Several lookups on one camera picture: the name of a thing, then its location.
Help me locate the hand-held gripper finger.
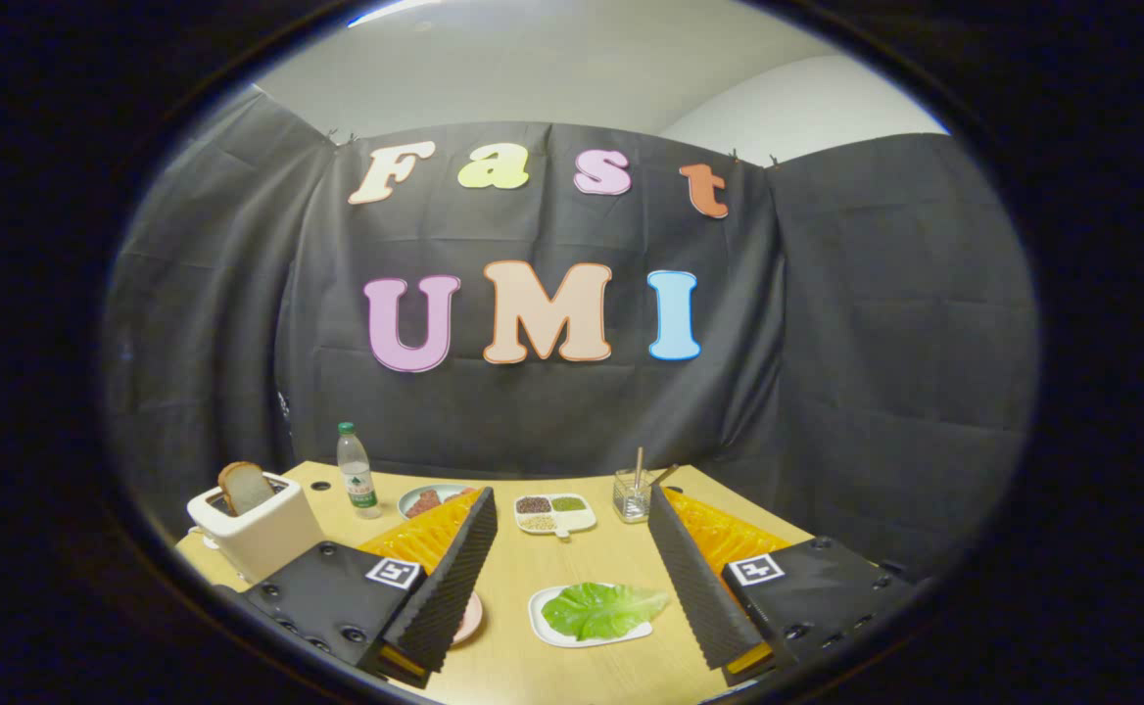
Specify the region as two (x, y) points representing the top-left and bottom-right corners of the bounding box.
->
(646, 485), (928, 687)

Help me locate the green lettuce leaf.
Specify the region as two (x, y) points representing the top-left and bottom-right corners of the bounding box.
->
(542, 582), (671, 642)

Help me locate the brown bread slice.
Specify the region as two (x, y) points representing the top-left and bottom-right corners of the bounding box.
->
(217, 461), (277, 517)

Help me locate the clear glass jar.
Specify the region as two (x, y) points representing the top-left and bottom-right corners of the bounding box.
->
(614, 469), (653, 524)

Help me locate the white square plate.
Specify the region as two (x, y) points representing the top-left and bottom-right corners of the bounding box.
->
(529, 585), (654, 649)

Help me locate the white divided seasoning dish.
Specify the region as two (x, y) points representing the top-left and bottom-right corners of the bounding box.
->
(514, 493), (597, 541)

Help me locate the black backdrop cloth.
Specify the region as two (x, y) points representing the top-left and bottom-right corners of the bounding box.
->
(102, 86), (1041, 581)

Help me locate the pink round plate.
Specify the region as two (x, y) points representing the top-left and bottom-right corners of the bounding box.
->
(450, 590), (485, 647)

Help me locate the pale green round plate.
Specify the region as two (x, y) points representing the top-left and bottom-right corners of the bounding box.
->
(398, 484), (480, 520)

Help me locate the clear plastic water bottle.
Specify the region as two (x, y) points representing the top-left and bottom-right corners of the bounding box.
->
(337, 422), (383, 520)

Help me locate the white toaster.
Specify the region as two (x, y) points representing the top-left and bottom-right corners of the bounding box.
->
(187, 472), (326, 586)

